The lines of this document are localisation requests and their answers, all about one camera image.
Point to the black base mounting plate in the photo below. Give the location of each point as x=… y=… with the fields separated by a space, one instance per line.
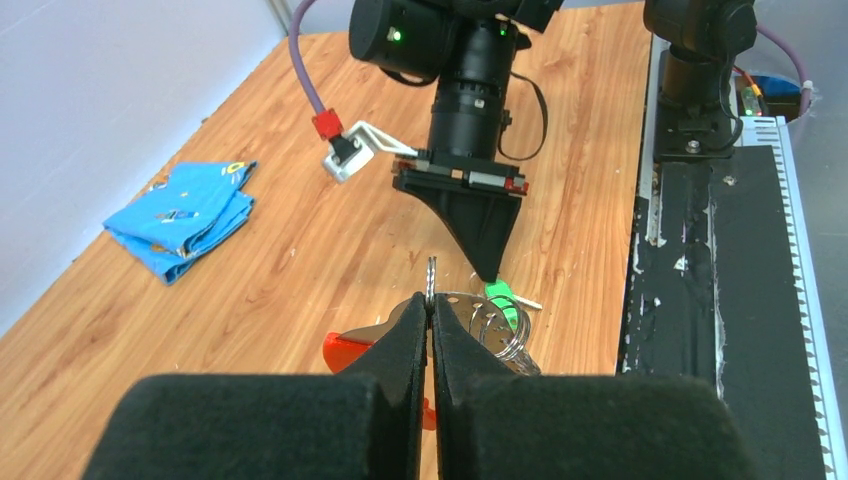
x=721 y=287

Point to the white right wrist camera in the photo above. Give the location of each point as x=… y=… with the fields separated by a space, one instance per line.
x=353 y=149

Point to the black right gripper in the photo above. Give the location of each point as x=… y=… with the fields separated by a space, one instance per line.
x=480 y=221

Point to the blue folded cloth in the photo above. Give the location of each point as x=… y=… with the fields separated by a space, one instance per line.
x=179 y=219

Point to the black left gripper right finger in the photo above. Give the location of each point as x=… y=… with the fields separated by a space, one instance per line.
x=608 y=427

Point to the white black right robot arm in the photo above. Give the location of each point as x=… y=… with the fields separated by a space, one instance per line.
x=466 y=50

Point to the metal keyring plate with spring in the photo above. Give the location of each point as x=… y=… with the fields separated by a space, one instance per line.
x=440 y=359

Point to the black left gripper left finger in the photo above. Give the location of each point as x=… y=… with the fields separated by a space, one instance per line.
x=242 y=426

